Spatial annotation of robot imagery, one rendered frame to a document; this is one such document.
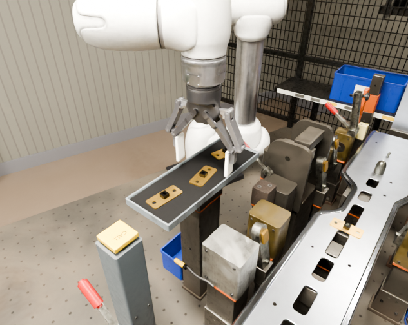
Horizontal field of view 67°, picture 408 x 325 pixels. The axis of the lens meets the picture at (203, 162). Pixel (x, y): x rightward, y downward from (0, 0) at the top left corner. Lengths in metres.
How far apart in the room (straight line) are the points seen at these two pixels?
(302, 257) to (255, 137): 0.70
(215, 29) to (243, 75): 0.67
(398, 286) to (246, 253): 0.54
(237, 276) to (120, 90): 2.68
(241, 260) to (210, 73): 0.38
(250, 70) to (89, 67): 2.01
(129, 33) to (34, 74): 2.39
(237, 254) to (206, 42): 0.42
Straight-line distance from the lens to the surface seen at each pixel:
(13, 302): 1.25
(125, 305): 0.77
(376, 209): 1.06
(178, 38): 0.59
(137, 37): 0.60
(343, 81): 1.66
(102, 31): 0.62
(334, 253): 0.89
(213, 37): 0.59
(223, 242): 0.69
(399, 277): 1.06
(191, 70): 0.62
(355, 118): 1.29
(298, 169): 0.92
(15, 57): 2.92
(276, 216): 0.81
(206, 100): 0.64
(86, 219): 1.41
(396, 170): 1.27
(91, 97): 3.10
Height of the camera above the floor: 1.63
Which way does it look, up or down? 34 degrees down
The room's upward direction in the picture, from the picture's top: straight up
